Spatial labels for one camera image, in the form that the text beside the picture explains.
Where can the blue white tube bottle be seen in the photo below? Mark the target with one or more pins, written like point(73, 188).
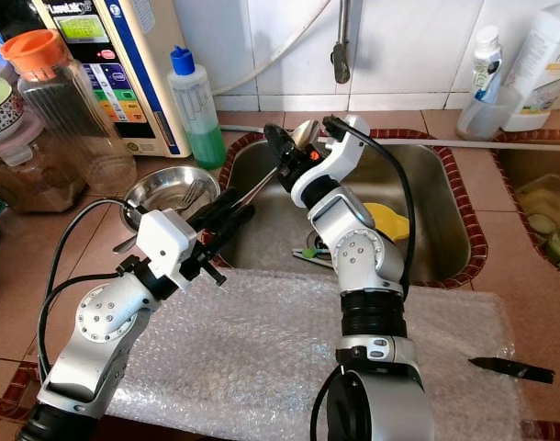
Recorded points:
point(487, 60)

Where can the clear plastic cup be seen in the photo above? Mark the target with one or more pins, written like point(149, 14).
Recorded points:
point(477, 119)

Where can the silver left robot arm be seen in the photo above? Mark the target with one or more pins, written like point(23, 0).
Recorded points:
point(106, 340)

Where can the plastic jar brown contents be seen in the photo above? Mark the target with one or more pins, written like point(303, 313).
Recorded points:
point(32, 175)

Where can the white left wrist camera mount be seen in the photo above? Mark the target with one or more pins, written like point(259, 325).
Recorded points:
point(165, 243)

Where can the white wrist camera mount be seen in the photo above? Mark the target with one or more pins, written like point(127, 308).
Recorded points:
point(165, 243)
point(335, 161)

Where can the yellow plastic cup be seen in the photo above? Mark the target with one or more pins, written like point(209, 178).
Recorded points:
point(390, 220)

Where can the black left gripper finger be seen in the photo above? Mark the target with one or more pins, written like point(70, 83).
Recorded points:
point(214, 208)
point(230, 228)

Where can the clear plastic container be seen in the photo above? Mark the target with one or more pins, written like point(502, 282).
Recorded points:
point(546, 197)

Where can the white green plastic utensil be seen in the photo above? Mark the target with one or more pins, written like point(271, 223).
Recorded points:
point(317, 261)

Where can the steel spoon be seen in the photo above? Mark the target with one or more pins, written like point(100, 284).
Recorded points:
point(308, 135)

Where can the white detergent bottle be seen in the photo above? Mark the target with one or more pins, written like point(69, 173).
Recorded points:
point(542, 64)

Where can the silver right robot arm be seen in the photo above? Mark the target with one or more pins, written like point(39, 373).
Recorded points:
point(372, 276)

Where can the small steel sink basin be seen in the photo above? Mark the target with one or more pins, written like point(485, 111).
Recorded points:
point(509, 184)

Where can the steel bowl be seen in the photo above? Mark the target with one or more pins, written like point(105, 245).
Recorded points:
point(161, 186)

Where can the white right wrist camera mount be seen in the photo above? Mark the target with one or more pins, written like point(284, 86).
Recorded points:
point(335, 161)

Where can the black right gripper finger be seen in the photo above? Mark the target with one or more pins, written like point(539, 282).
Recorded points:
point(282, 147)

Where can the bubble wrap sheet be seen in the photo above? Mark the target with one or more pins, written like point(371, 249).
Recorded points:
point(262, 358)

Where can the black knife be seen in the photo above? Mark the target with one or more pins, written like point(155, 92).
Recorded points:
point(509, 369)

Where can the green dish soap bottle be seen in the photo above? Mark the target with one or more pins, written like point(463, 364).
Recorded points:
point(193, 110)

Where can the white water purifier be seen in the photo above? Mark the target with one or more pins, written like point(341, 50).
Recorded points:
point(124, 73)

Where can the steel tap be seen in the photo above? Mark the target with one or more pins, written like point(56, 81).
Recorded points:
point(341, 41)

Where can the steel fork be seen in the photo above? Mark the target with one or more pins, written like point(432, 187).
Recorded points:
point(124, 244)

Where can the orange-lidded glass jar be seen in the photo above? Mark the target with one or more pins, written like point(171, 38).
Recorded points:
point(78, 119)

